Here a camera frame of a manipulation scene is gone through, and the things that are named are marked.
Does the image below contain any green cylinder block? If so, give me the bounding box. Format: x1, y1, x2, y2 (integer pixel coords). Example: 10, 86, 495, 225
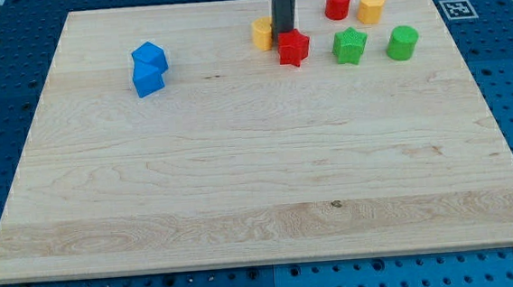
387, 25, 419, 61

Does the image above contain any blue cube block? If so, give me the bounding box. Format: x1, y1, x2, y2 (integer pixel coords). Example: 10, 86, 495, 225
132, 42, 169, 72

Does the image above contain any yellow hexagon block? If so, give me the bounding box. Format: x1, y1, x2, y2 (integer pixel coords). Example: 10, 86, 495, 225
357, 0, 386, 24

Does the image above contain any yellow block behind rod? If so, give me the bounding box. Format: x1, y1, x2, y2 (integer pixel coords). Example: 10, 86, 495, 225
251, 16, 273, 51

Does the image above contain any light wooden board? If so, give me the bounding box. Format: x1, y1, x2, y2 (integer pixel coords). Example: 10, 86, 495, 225
0, 0, 513, 284

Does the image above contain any blue triangular block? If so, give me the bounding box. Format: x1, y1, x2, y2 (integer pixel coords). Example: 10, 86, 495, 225
132, 61, 164, 98

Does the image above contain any green star block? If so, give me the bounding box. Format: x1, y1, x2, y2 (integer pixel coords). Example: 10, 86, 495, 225
332, 26, 368, 65

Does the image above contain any white fiducial marker tag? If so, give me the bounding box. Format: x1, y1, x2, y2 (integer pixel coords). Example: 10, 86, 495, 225
439, 0, 479, 21

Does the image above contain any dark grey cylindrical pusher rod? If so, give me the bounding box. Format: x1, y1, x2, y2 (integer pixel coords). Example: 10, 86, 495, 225
271, 0, 295, 42

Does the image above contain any red cylinder block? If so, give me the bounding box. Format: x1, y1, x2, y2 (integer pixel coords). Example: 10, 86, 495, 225
324, 0, 350, 21

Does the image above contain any red star block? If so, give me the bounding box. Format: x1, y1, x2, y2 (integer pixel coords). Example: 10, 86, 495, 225
277, 29, 310, 67

